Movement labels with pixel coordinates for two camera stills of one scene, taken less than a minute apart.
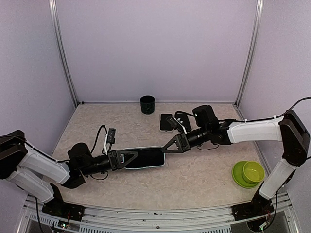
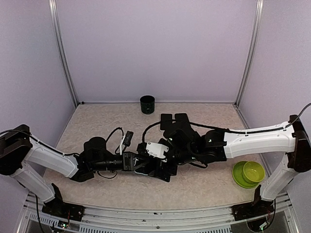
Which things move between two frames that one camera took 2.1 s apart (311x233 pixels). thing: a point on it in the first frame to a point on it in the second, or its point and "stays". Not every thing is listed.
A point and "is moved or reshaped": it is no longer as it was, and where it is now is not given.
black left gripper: x=117 y=153 stays
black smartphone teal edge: x=182 y=118 stays
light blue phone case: x=147 y=157 is moved or reshaped
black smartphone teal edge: x=164 y=124 stays
